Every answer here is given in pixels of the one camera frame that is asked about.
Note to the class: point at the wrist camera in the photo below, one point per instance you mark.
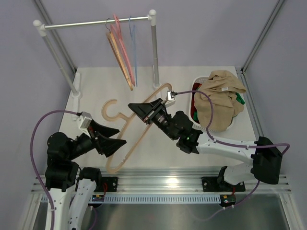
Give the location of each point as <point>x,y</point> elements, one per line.
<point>83,122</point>
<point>170,98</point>

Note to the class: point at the beige wooden hanger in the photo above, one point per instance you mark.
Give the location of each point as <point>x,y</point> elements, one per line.
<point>128,120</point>

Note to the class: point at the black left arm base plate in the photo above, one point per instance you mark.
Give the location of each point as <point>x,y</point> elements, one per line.
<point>107,184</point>

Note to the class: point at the white laundry basket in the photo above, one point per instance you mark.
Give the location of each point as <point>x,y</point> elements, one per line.
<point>192,115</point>

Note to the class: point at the aluminium frame post right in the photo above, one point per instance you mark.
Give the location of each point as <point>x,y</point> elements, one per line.
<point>263,34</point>

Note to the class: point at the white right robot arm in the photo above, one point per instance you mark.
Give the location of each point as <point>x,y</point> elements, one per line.
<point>259,159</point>

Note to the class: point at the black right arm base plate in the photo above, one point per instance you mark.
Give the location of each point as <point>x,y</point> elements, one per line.
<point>214,184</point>

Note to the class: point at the dark red cloth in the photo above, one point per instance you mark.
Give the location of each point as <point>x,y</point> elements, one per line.
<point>193,110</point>

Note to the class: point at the beige t shirt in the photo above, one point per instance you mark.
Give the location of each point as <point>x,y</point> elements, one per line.
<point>220,100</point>

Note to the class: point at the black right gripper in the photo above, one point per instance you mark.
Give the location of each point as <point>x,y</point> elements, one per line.
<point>145,110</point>

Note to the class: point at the orange wooden hanger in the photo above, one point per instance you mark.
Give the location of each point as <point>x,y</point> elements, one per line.
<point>113,46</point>

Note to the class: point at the silver clothes rack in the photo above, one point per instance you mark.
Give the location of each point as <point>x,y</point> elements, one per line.
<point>75,85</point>

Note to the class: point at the thick pink plastic hanger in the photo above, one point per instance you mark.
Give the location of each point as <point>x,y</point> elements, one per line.
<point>116,32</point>

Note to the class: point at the white slotted cable duct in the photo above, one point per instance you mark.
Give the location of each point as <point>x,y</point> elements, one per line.
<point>157,199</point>

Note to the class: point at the green cloth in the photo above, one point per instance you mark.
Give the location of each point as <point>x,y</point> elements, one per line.
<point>217,104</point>

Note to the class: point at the aluminium frame post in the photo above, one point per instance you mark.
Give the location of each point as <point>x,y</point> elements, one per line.
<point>42,11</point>
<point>263,34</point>

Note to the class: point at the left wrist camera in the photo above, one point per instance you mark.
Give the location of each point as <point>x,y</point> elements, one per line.
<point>83,122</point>

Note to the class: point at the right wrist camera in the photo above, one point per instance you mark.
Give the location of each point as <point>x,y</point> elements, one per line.
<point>170,98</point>

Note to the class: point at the blue wire hanger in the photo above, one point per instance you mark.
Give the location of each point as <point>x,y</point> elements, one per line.
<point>133,40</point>

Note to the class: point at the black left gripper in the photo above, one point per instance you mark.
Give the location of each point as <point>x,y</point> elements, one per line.
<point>104,145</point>

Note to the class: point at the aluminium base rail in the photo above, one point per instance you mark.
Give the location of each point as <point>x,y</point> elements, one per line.
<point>175,181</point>

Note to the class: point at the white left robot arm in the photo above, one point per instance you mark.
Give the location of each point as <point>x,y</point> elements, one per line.
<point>70,188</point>

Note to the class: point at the aluminium frame post left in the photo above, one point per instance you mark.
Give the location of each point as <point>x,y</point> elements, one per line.
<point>42,11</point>

